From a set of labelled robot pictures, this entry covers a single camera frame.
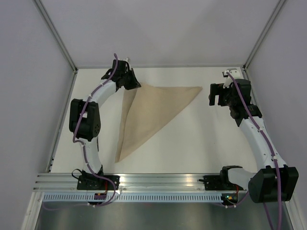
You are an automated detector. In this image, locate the beige cloth napkin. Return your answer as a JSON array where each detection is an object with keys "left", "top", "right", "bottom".
[{"left": 115, "top": 83, "right": 202, "bottom": 163}]

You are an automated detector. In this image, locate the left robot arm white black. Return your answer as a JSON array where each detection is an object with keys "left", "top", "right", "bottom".
[{"left": 69, "top": 58, "right": 141, "bottom": 191}]

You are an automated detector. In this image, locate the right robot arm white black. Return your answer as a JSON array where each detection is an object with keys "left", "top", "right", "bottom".
[{"left": 209, "top": 79, "right": 299, "bottom": 203}]

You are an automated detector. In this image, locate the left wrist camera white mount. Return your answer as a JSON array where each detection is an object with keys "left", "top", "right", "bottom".
[{"left": 122, "top": 57, "right": 131, "bottom": 69}]

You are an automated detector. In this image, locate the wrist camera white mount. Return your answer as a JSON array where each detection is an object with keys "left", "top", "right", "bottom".
[
  {"left": 222, "top": 68, "right": 243, "bottom": 88},
  {"left": 122, "top": 57, "right": 131, "bottom": 69}
]

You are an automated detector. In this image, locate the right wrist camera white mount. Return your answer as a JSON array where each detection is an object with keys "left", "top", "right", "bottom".
[{"left": 222, "top": 68, "right": 243, "bottom": 88}]

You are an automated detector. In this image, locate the right aluminium frame post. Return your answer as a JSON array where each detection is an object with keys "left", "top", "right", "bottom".
[{"left": 243, "top": 0, "right": 287, "bottom": 71}]

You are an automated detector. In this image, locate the aluminium frame post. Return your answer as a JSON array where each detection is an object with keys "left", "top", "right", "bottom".
[
  {"left": 243, "top": 0, "right": 287, "bottom": 71},
  {"left": 33, "top": 0, "right": 78, "bottom": 73}
]

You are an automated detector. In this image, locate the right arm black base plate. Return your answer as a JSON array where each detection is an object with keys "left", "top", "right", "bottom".
[{"left": 198, "top": 175, "right": 226, "bottom": 191}]

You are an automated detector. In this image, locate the left aluminium frame post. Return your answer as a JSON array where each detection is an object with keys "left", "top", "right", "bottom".
[{"left": 33, "top": 0, "right": 78, "bottom": 73}]

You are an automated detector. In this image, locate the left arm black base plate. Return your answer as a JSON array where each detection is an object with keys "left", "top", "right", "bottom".
[{"left": 77, "top": 175, "right": 120, "bottom": 191}]

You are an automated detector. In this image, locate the aluminium mounting rail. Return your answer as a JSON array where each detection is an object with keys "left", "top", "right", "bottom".
[{"left": 33, "top": 173, "right": 243, "bottom": 193}]

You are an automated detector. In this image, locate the white slotted cable duct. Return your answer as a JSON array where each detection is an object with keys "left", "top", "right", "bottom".
[{"left": 43, "top": 193, "right": 222, "bottom": 203}]

